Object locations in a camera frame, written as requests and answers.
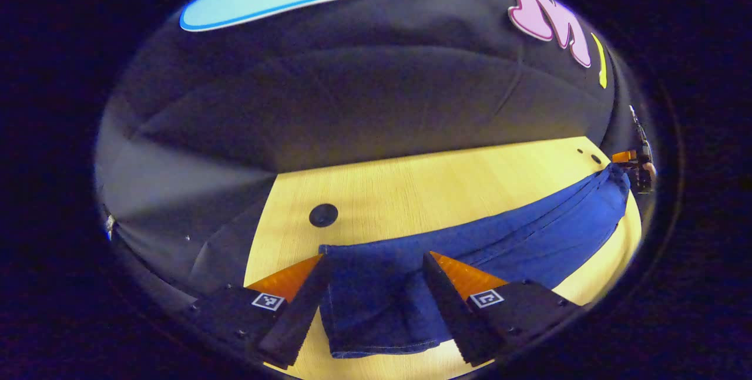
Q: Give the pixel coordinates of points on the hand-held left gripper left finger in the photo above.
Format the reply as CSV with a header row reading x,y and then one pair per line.
x,y
296,315

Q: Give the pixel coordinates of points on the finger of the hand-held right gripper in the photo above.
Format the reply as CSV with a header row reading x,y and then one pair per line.
x,y
624,157

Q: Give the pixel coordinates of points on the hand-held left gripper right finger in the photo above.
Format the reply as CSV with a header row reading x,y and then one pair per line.
x,y
449,309

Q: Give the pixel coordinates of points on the blue jeans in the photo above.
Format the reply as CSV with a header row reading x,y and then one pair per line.
x,y
376,298

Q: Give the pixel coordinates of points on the large black table grommet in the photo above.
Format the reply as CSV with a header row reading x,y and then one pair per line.
x,y
323,215

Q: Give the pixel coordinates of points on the black backdrop cloth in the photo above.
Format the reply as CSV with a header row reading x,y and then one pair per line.
x,y
352,92

